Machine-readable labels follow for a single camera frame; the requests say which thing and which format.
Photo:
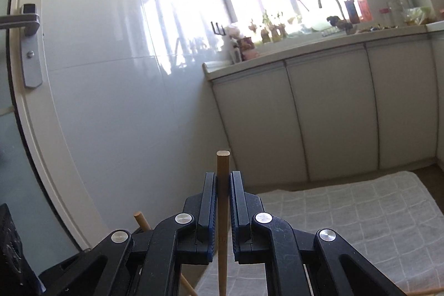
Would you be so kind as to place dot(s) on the brown wooden chopstick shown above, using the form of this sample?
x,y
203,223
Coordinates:
x,y
222,164
430,292
140,219

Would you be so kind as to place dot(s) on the white kitchen countertop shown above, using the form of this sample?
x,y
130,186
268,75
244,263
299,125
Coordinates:
x,y
242,69

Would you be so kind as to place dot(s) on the pink mug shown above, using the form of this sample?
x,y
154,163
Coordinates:
x,y
250,55

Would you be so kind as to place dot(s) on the grey checked tablecloth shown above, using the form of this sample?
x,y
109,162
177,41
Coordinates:
x,y
347,212

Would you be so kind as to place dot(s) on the frosted glass door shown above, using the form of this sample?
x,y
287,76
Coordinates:
x,y
10,160

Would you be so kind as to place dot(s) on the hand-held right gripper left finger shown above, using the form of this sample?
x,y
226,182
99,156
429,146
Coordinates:
x,y
208,206

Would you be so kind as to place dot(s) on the white cabinet door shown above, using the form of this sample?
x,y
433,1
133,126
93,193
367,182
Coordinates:
x,y
260,129
333,115
440,91
402,101

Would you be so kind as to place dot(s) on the dark bottle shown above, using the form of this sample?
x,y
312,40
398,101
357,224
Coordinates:
x,y
353,11

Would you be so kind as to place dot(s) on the red detergent bottle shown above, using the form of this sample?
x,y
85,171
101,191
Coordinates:
x,y
361,4

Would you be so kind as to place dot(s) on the row of small windowsill plants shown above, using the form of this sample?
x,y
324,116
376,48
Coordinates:
x,y
270,30

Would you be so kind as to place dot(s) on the green vegetable bag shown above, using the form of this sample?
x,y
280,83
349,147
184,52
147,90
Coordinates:
x,y
419,14

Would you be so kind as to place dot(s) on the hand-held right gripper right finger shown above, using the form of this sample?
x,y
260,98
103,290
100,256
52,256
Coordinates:
x,y
239,212

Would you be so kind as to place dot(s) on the black wall hook rack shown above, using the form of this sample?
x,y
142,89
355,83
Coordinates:
x,y
218,29

